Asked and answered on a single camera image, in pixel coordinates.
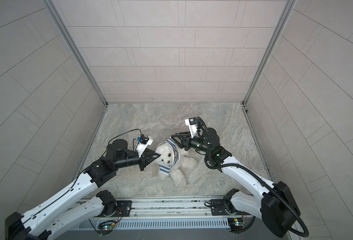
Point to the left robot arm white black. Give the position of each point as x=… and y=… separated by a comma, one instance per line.
x=56, y=215

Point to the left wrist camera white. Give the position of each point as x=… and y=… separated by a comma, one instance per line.
x=143, y=142

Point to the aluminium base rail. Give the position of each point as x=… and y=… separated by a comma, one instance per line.
x=169, y=208

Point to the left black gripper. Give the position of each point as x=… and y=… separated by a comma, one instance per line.
x=146, y=157

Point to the right green circuit board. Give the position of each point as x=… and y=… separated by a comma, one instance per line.
x=235, y=225

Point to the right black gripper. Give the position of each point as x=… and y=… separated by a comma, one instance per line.
x=187, y=143

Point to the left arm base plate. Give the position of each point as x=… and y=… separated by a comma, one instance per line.
x=119, y=209

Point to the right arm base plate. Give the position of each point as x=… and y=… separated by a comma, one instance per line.
x=224, y=207

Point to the left corner aluminium profile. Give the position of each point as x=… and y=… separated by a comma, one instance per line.
x=72, y=46

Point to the blue white striped knit sweater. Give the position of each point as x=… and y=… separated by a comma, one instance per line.
x=169, y=156

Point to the right corner aluminium profile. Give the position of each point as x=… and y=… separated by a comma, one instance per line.
x=272, y=43

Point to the left green circuit board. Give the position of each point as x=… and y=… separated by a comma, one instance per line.
x=107, y=227

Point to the white ventilation grille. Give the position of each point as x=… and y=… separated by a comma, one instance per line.
x=164, y=224

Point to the corner aluminium profile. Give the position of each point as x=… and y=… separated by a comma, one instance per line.
x=272, y=43
x=72, y=46

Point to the green circuit board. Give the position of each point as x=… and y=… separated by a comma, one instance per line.
x=235, y=225
x=107, y=227

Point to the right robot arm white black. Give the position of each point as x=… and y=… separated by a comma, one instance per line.
x=271, y=202

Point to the white plush teddy bear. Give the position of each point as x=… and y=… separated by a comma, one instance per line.
x=185, y=166

